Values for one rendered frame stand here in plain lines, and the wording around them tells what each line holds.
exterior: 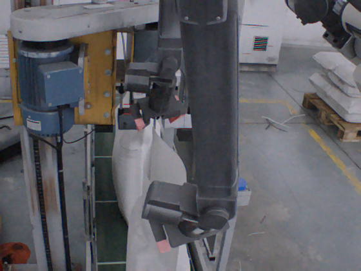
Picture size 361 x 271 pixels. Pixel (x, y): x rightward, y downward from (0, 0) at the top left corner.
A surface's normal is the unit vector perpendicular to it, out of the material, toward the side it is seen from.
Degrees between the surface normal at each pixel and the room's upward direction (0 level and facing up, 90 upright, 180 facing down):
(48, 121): 91
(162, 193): 23
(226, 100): 111
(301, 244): 0
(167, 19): 93
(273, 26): 90
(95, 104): 90
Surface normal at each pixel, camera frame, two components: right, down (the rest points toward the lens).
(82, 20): 0.75, 0.37
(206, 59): -0.18, 0.76
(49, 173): 0.18, 0.48
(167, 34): 0.02, 0.34
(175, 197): 0.18, -0.62
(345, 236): 0.08, -0.88
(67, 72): 0.58, 0.43
